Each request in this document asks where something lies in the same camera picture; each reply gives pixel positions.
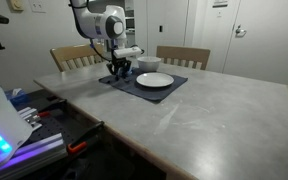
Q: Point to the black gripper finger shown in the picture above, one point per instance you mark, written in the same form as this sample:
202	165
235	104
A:
112	69
129	69

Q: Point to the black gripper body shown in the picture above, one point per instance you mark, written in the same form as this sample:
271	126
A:
121	61

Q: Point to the silver fork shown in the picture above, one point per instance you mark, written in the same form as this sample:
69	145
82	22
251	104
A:
130	80

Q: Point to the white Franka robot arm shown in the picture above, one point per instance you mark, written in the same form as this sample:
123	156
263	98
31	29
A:
94	20

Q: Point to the white round plate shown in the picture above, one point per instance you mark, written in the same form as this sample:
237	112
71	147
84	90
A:
155	80

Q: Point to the door sign plate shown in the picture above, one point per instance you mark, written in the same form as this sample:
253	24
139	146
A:
220	3

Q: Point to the white bowl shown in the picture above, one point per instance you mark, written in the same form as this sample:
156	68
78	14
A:
149	64

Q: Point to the grey kitchen cabinet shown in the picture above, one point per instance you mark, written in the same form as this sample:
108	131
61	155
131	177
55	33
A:
132	39

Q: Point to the dark blue woven placemat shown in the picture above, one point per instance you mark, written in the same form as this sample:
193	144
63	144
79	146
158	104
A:
150	93

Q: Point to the microwave oven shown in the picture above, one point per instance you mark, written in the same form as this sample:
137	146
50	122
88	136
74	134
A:
131	24

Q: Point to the wooden slat-back chair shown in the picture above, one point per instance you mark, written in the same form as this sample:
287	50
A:
74	52
184	52

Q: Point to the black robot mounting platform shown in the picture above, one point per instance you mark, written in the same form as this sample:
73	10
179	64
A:
60	126

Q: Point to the aluminium extrusion piece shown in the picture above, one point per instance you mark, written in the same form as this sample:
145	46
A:
34	150
29	115

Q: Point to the blue tissue box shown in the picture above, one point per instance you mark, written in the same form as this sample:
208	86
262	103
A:
17	99

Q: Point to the beige round thermostat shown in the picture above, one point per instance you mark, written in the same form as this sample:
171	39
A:
16	4

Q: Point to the white door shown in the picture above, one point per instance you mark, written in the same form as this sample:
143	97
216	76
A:
267	50

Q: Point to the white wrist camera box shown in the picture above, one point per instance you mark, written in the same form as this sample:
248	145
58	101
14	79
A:
127	52

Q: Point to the white wall switch plate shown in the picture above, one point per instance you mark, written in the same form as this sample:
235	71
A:
38	6

